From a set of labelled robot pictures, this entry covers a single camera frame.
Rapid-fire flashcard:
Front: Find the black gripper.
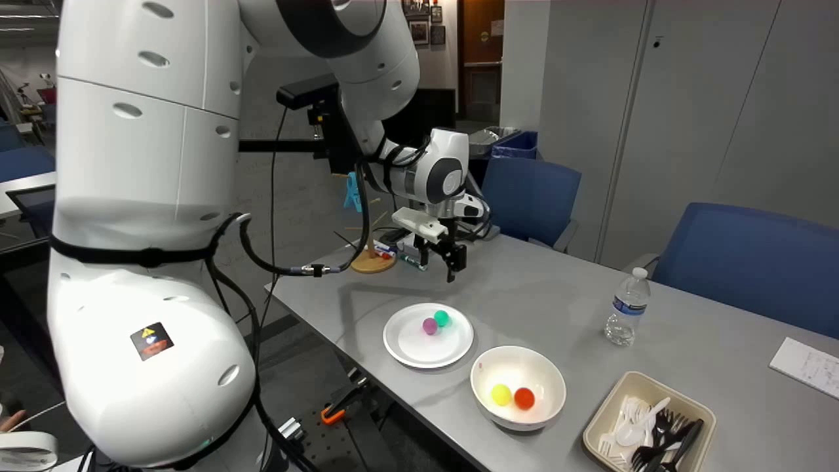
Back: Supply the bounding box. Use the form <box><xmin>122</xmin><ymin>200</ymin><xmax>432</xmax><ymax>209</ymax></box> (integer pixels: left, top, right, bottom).
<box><xmin>400</xmin><ymin>229</ymin><xmax>473</xmax><ymax>283</ymax></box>

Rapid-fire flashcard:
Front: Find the white round plate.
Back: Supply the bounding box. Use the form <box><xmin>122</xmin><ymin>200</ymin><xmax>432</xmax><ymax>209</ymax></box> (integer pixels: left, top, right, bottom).
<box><xmin>380</xmin><ymin>301</ymin><xmax>477</xmax><ymax>373</ymax></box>

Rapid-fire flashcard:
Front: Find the cream round bowl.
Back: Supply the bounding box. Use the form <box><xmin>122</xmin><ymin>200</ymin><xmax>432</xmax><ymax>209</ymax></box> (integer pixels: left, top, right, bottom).
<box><xmin>468</xmin><ymin>343</ymin><xmax>570</xmax><ymax>436</ymax></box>

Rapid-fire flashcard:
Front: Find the wooden toy stand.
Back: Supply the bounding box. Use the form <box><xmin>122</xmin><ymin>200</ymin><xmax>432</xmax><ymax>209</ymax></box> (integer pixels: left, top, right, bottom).
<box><xmin>347</xmin><ymin>233</ymin><xmax>402</xmax><ymax>275</ymax></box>

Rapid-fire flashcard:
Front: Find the blue toy figure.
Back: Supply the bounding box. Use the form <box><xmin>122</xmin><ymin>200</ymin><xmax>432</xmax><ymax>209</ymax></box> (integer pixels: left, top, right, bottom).
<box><xmin>341</xmin><ymin>169</ymin><xmax>366</xmax><ymax>216</ymax></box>

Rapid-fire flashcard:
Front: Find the blue chair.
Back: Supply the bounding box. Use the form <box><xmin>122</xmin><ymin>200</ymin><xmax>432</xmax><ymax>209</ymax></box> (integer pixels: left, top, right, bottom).
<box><xmin>480</xmin><ymin>156</ymin><xmax>586</xmax><ymax>250</ymax></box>
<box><xmin>651</xmin><ymin>203</ymin><xmax>839</xmax><ymax>340</ymax></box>

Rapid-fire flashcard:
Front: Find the blue bin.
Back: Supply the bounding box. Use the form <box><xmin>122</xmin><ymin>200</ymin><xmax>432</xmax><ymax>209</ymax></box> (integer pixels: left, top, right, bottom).
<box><xmin>490</xmin><ymin>129</ymin><xmax>544</xmax><ymax>163</ymax></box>

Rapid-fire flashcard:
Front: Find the orange black clamp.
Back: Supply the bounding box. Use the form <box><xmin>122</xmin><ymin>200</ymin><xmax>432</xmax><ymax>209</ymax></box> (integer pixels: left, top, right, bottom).
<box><xmin>316</xmin><ymin>375</ymin><xmax>371</xmax><ymax>431</ymax></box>

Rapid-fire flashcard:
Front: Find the clear water bottle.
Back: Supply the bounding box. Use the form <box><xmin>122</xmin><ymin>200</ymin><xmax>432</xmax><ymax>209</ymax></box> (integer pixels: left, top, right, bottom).
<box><xmin>601</xmin><ymin>266</ymin><xmax>653</xmax><ymax>351</ymax></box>

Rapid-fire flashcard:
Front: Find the wooden door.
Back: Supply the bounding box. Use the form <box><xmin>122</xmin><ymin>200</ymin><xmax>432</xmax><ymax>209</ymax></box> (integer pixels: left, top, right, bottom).
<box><xmin>460</xmin><ymin>0</ymin><xmax>506</xmax><ymax>69</ymax></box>

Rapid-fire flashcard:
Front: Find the white plastic cutlery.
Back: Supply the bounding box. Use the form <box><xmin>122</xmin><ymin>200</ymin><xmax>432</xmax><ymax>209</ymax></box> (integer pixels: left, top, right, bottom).
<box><xmin>601</xmin><ymin>394</ymin><xmax>674</xmax><ymax>461</ymax></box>

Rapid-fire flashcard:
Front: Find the black plastic fork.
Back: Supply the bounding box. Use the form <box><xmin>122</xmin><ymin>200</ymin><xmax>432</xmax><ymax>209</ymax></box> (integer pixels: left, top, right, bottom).
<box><xmin>630</xmin><ymin>406</ymin><xmax>683</xmax><ymax>472</ymax></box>
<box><xmin>659</xmin><ymin>418</ymin><xmax>705</xmax><ymax>472</ymax></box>

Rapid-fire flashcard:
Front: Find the cream rectangular tray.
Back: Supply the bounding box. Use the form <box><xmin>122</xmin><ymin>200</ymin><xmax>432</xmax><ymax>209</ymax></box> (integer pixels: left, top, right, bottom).
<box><xmin>581</xmin><ymin>368</ymin><xmax>718</xmax><ymax>472</ymax></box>

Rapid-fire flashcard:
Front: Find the tall white cabinet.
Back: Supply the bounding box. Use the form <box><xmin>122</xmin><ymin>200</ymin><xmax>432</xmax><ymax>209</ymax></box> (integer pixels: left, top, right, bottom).
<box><xmin>535</xmin><ymin>0</ymin><xmax>839</xmax><ymax>266</ymax></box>

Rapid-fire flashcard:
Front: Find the white paper sheet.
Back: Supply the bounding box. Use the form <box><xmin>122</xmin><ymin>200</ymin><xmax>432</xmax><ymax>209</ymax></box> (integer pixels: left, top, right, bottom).
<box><xmin>769</xmin><ymin>335</ymin><xmax>839</xmax><ymax>403</ymax></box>

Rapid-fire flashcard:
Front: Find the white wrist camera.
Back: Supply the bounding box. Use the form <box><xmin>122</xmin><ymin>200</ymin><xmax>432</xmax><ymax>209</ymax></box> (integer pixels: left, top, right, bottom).
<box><xmin>390</xmin><ymin>208</ymin><xmax>452</xmax><ymax>243</ymax></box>

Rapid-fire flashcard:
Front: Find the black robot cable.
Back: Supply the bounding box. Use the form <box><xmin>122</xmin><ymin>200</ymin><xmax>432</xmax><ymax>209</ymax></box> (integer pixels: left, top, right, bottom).
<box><xmin>233</xmin><ymin>165</ymin><xmax>376</xmax><ymax>281</ymax></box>

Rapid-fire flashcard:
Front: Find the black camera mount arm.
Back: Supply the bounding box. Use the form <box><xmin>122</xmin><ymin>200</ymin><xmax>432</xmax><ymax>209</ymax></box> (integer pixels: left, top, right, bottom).
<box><xmin>233</xmin><ymin>103</ymin><xmax>358</xmax><ymax>177</ymax></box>

